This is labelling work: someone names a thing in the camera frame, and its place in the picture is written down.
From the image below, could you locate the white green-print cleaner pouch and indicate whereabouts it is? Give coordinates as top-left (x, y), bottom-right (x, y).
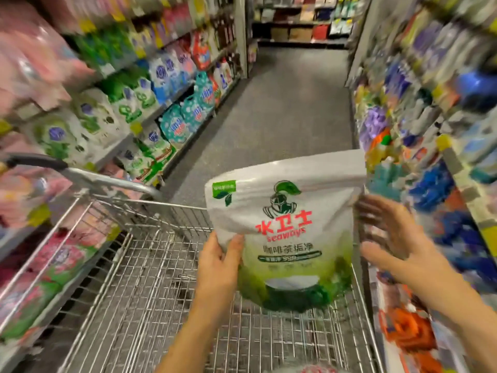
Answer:
top-left (205, 149), bottom-right (368, 314)

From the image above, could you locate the cluster of blue cleaner bottles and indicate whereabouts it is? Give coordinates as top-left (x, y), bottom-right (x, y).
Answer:
top-left (407, 159), bottom-right (497, 286)

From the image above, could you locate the grey shopping cart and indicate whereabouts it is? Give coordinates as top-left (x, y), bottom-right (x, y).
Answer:
top-left (0, 155), bottom-right (385, 373)

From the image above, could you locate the row of green white pouches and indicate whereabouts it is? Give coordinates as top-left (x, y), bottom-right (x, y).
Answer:
top-left (23, 66), bottom-right (156, 179)

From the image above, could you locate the distant store shelving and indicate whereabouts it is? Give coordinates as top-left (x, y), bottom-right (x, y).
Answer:
top-left (252, 0), bottom-right (366, 49)

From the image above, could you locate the row of purple cleaner bottles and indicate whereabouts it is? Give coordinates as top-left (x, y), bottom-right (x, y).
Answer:
top-left (361, 105), bottom-right (391, 146)

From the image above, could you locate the person's right hand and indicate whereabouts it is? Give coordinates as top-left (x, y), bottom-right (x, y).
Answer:
top-left (356, 194), bottom-right (450, 305)

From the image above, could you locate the person's right forearm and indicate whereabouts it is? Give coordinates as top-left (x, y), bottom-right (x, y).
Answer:
top-left (423, 268), bottom-right (497, 371)

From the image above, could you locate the store shelving with refill pouches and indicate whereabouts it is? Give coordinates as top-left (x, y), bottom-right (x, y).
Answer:
top-left (0, 0), bottom-right (250, 370)

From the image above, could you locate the person's left forearm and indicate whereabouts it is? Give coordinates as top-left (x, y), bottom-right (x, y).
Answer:
top-left (155, 295), bottom-right (242, 373)

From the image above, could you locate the cluster of orange trigger sprayers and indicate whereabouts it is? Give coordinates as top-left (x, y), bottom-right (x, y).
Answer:
top-left (379, 303), bottom-right (445, 373)

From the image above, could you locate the row of teal blue pouches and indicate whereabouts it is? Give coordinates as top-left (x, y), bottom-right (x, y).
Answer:
top-left (148, 42), bottom-right (242, 148)

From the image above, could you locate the person's left hand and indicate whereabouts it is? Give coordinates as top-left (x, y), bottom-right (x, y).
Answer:
top-left (194, 233), bottom-right (245, 309)

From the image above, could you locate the stack of pink detergent pouches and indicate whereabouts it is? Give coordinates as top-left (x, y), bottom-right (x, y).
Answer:
top-left (0, 4), bottom-right (118, 339)

